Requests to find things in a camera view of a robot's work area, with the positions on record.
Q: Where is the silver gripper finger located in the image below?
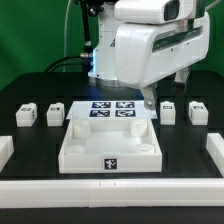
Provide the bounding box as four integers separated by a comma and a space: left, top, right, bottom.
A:
141, 85, 156, 110
174, 67, 190, 83

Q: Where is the white square tabletop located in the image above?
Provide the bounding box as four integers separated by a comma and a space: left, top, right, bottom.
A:
58, 118, 162, 174

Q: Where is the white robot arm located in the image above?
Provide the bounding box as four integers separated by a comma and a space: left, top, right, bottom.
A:
87, 0, 210, 110

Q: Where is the white sheet with tags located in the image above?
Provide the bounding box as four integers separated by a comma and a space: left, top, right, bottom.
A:
67, 100, 157, 119

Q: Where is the white U-shaped obstacle fence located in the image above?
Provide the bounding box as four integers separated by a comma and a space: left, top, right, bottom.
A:
0, 132, 224, 209

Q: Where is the black cable bundle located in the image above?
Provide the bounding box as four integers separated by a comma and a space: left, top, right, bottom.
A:
44, 0, 98, 73

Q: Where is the white thin cable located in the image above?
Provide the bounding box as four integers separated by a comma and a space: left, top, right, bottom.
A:
63, 0, 73, 73

